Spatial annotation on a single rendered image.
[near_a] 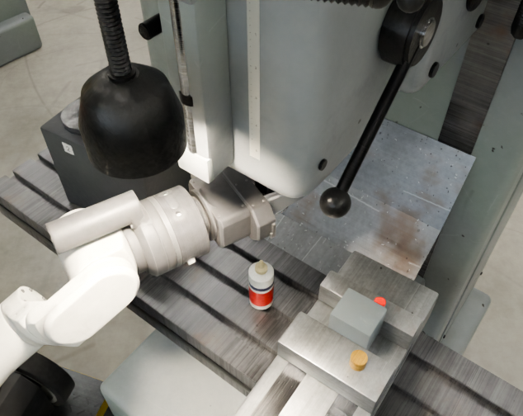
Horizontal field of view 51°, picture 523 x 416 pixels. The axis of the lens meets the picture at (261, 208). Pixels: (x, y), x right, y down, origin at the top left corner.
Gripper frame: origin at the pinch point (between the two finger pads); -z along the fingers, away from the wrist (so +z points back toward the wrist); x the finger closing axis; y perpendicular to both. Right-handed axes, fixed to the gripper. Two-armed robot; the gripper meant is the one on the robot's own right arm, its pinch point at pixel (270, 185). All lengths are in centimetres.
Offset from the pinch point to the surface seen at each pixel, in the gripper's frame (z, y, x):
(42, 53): -10, 122, 257
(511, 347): -95, 121, -9
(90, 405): 34, 82, 27
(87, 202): 17.9, 26.7, 35.9
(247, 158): 7.2, -13.1, -6.6
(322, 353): 1.0, 18.3, -15.3
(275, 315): -1.0, 30.7, -1.0
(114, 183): 13.5, 17.0, 28.0
